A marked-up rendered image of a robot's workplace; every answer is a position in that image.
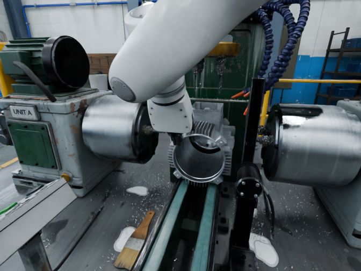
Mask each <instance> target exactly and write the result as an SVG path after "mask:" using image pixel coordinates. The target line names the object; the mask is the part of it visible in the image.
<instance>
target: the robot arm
mask: <svg viewBox="0 0 361 271"><path fill-rule="evenodd" d="M268 1H269V0H158V1H157V2H156V3H150V4H145V5H142V6H139V7H137V8H135V9H133V10H131V11H130V12H129V13H128V14H127V15H126V16H125V19H124V21H125V25H126V28H127V32H128V35H129V37H128V38H127V40H126V41H125V42H124V44H123V46H122V47H121V49H120V50H119V52H118V54H117V55H116V56H115V58H114V60H113V62H112V64H111V66H110V70H109V83H110V86H111V89H112V90H113V92H114V93H115V94H116V95H117V96H118V97H119V98H120V99H122V100H123V101H125V102H129V103H141V102H144V101H147V104H148V112H149V118H150V122H151V125H152V127H153V129H155V130H157V131H163V132H167V134H168V135H169V136H170V137H171V141H173V144H174V146H176V145H177V146H179V145H180V142H182V141H183V135H182V134H183V133H189V132H191V131H194V128H195V125H194V123H193V119H194V116H193V110H192V105H191V101H190V98H189V95H188V93H187V91H186V85H185V76H184V75H185V74H186V73H187V72H188V71H189V70H191V69H192V68H193V67H194V66H195V65H196V64H197V63H199V62H200V61H201V60H202V59H203V58H204V57H205V56H206V55H207V54H208V53H209V52H210V51H211V50H212V49H213V48H214V47H215V46H216V45H217V44H218V43H219V42H220V41H221V40H222V39H223V38H224V37H225V36H226V35H227V34H228V33H229V32H230V31H231V30H232V29H233V28H234V27H236V26H237V25H238V24H239V23H240V22H241V21H243V20H244V19H245V18H247V17H248V16H249V15H250V14H252V13H253V12H254V11H256V10H257V9H258V8H260V7H261V6H262V5H264V4H265V3H266V2H268Z"/></svg>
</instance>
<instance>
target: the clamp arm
mask: <svg viewBox="0 0 361 271"><path fill-rule="evenodd" d="M264 86H265V78H264V77H252V78H251V86H250V95H249V103H248V112H247V121H246V129H245V134H244V143H243V151H242V160H241V163H242V162H246V161H249V162H253V161H254V154H255V147H256V140H257V133H258V126H259V119H260V115H261V107H262V100H263V94H264Z"/></svg>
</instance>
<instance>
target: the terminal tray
mask: <svg viewBox="0 0 361 271"><path fill-rule="evenodd" d="M192 108H194V109H192V110H193V116H194V119H193V123H194V122H196V123H197V121H198V124H199V123H200V121H201V124H202V123H203V121H204V124H205V123H206V122H207V126H208V124H209V123H210V127H211V124H212V123H213V127H214V125H215V129H216V130H217V131H218V132H220V131H221V128H222V122H223V103H221V104H219V103H211V102H199V103H198V102H195V103H194V104H193V105H192Z"/></svg>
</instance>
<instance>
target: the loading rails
mask: <svg viewBox="0 0 361 271"><path fill-rule="evenodd" d="M193 195H199V196H206V198H205V204H204V209H203V214H202V217H201V221H198V220H192V219H187V216H188V213H189V209H190V206H191V203H192V199H193ZM221 197H223V198H230V189H229V188H226V187H225V188H223V187H222V183H219V184H218V185H216V184H215V183H210V185H209V186H208V182H207V185H206V186H205V183H204V186H203V183H201V186H200V184H199V183H198V186H197V183H195V186H194V182H193V183H192V185H191V181H190V183H188V180H187V182H186V183H185V179H182V177H180V178H179V179H177V180H176V182H175V184H174V186H173V188H172V190H171V192H170V195H169V197H168V199H167V201H166V203H165V205H164V207H163V209H162V211H161V213H160V215H159V217H158V220H157V222H156V224H155V226H154V228H153V230H152V232H151V234H150V236H149V238H148V240H147V243H146V245H145V247H144V249H143V251H142V253H141V255H140V257H139V259H138V261H137V263H136V266H135V268H134V270H133V271H171V270H172V267H173V264H174V260H175V257H176V253H177V250H178V246H179V243H180V240H181V239H183V240H187V241H192V242H196V247H195V251H194V256H193V261H192V267H191V271H228V267H227V266H226V265H222V264H219V263H214V260H215V249H216V244H218V240H216V238H217V232H218V230H220V231H225V232H228V231H229V218H225V217H219V215H221V213H220V212H219V210H220V199H221Z"/></svg>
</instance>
